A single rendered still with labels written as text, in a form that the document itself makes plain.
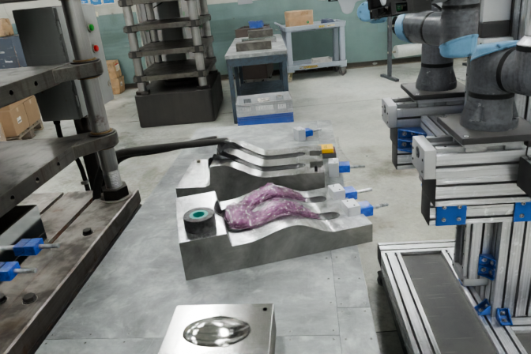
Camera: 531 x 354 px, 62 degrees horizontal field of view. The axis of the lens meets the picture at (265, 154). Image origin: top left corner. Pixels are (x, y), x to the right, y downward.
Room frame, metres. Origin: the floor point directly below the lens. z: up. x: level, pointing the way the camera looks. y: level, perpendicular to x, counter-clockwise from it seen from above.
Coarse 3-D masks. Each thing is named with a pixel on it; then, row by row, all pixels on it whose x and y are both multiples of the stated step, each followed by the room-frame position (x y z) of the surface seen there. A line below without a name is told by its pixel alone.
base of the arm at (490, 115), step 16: (480, 96) 1.16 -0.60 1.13; (496, 96) 1.14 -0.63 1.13; (512, 96) 1.15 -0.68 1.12; (464, 112) 1.20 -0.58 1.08; (480, 112) 1.16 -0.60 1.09; (496, 112) 1.13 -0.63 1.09; (512, 112) 1.14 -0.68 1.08; (480, 128) 1.14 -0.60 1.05; (496, 128) 1.12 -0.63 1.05; (512, 128) 1.13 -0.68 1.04
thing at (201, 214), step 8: (200, 208) 1.02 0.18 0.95; (208, 208) 1.02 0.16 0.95; (184, 216) 0.99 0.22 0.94; (192, 216) 0.99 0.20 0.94; (200, 216) 1.01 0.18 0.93; (208, 216) 0.98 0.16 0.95; (184, 224) 0.97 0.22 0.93; (192, 224) 0.95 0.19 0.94; (200, 224) 0.95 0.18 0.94; (208, 224) 0.96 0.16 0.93; (216, 224) 0.99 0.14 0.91; (192, 232) 0.96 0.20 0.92; (200, 232) 0.95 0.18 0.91
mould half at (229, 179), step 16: (240, 144) 1.56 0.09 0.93; (224, 160) 1.38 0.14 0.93; (256, 160) 1.45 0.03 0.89; (272, 160) 1.47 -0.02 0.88; (288, 160) 1.44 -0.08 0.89; (304, 160) 1.42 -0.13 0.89; (320, 160) 1.40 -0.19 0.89; (192, 176) 1.45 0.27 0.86; (208, 176) 1.43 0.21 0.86; (224, 176) 1.34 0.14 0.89; (240, 176) 1.34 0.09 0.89; (256, 176) 1.33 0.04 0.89; (272, 176) 1.32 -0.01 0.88; (288, 176) 1.32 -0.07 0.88; (304, 176) 1.31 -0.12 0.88; (320, 176) 1.31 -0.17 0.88; (176, 192) 1.36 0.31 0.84; (192, 192) 1.35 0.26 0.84; (224, 192) 1.34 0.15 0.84; (240, 192) 1.34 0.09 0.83
